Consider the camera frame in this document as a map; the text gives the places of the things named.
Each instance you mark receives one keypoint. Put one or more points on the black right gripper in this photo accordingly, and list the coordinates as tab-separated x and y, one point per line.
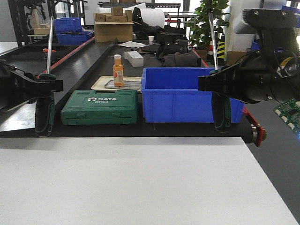
253	80

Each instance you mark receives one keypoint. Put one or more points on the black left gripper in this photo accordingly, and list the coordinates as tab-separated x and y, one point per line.
18	87

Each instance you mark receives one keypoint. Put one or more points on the green black screwdriver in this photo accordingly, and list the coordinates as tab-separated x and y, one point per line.
45	106
221	107

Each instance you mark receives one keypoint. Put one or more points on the beige plastic tray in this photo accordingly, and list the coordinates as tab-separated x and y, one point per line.
99	84

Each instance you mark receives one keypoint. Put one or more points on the small metal tray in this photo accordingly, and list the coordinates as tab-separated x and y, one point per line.
128	85

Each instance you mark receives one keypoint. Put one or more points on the brown cardboard box on floor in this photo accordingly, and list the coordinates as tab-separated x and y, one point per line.
233	56

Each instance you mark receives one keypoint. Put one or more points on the red white traffic cone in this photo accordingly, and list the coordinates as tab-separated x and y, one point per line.
210	52

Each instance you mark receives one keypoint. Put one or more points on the black yellow traffic cone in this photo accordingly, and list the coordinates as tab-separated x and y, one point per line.
221	50

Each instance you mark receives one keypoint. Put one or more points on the dark folded cloth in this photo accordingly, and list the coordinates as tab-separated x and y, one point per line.
181	60

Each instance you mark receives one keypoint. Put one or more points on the green SATA tool case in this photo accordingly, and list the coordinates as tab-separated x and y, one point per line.
89	107

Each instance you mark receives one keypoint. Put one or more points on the black bag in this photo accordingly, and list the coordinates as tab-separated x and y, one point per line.
170	48

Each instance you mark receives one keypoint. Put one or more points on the large blue plastic bin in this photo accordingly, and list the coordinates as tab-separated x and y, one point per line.
171	95

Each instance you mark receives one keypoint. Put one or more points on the potted green plant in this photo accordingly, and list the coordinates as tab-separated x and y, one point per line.
200	25

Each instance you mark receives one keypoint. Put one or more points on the blue bin on conveyor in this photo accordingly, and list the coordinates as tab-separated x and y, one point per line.
74	39

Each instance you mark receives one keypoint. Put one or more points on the green circuit board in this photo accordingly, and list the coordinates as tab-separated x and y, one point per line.
289	112

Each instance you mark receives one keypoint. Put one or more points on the white paper cup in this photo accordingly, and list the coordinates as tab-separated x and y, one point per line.
151	39

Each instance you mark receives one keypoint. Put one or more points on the orange juice bottle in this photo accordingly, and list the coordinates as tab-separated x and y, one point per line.
118	71

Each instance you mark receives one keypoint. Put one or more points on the white rectangular box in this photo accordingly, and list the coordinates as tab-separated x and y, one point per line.
135	59

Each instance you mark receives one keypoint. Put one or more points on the large cardboard box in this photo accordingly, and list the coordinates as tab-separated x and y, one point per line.
108	31

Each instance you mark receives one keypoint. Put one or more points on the orange handled tool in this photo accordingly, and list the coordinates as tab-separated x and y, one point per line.
46	50

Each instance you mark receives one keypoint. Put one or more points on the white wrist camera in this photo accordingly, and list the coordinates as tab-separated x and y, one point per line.
240	24

